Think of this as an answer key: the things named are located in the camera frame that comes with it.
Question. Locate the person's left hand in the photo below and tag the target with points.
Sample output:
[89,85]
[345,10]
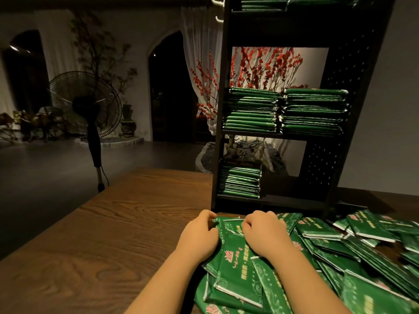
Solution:
[198,238]

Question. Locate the person's right hand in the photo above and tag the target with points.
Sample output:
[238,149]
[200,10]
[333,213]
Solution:
[268,235]

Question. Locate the pile of green packets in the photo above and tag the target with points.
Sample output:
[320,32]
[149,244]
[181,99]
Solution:
[373,251]

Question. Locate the black metal shelf rack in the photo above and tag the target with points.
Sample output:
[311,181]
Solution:
[353,75]

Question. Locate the person's right forearm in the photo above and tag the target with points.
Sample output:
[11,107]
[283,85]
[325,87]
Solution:
[311,287]

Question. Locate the person's left forearm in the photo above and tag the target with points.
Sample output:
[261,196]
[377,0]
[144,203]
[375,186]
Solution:
[163,291]

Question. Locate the dark vase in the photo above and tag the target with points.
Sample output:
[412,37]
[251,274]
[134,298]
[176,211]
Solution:
[128,121]

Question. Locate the red berry branches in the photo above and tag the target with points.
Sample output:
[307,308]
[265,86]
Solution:
[262,65]

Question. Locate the black standing fan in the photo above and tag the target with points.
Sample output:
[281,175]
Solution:
[85,104]

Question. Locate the white curtain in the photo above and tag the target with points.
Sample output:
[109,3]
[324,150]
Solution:
[200,42]
[55,49]

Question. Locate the bare branched tree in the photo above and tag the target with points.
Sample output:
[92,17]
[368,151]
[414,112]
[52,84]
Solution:
[98,49]

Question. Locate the white hook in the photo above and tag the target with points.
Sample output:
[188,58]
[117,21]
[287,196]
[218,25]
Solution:
[217,2]
[219,19]

